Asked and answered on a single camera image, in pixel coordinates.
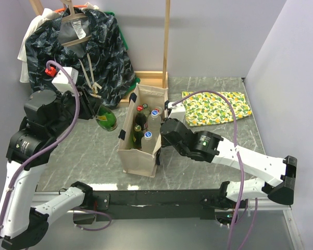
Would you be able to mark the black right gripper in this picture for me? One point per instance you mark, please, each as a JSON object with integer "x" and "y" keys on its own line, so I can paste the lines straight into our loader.
{"x": 164, "y": 141}

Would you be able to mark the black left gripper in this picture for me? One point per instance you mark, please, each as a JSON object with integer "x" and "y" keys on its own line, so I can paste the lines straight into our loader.
{"x": 89, "y": 104}

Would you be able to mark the silver red soda can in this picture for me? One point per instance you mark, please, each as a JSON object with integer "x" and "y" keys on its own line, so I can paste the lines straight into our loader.
{"x": 160, "y": 110}

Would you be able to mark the dark cola glass bottle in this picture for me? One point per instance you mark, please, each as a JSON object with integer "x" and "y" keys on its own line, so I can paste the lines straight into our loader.
{"x": 140, "y": 118}

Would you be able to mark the green glass bottle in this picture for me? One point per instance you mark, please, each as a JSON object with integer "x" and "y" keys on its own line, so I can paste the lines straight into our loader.
{"x": 106, "y": 119}
{"x": 137, "y": 137}

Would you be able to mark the clear soda water bottle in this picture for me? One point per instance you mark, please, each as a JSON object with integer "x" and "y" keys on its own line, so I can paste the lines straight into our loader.
{"x": 146, "y": 110}

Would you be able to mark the beige canvas tote bag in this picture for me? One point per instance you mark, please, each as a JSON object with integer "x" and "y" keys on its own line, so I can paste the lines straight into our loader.
{"x": 134, "y": 160}

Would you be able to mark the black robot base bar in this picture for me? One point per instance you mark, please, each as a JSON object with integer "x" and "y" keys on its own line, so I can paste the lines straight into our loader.
{"x": 160, "y": 204}

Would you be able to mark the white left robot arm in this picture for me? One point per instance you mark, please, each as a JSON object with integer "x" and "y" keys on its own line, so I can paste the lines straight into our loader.
{"x": 23, "y": 225}

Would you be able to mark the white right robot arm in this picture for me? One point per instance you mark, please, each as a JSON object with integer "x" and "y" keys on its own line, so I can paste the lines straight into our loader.
{"x": 274, "y": 177}

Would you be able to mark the lemon print cloth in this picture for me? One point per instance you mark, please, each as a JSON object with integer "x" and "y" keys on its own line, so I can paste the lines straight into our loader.
{"x": 206, "y": 109}

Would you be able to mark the wooden clothes rack stand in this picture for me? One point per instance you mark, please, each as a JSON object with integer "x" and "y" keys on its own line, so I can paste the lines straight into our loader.
{"x": 151, "y": 78}

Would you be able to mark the dark patterned hanging jacket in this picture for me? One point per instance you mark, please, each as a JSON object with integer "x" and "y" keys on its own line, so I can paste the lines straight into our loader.
{"x": 102, "y": 59}

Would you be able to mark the wooden clothes hanger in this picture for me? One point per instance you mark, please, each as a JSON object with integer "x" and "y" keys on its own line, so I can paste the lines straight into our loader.
{"x": 74, "y": 27}

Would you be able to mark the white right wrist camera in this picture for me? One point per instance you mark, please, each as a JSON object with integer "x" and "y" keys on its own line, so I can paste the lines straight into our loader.
{"x": 175, "y": 112}

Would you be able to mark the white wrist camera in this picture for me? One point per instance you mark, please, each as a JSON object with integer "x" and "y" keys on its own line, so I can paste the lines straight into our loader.
{"x": 175, "y": 112}
{"x": 60, "y": 81}

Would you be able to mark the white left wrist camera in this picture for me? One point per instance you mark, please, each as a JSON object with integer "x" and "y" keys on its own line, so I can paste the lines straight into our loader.
{"x": 60, "y": 81}

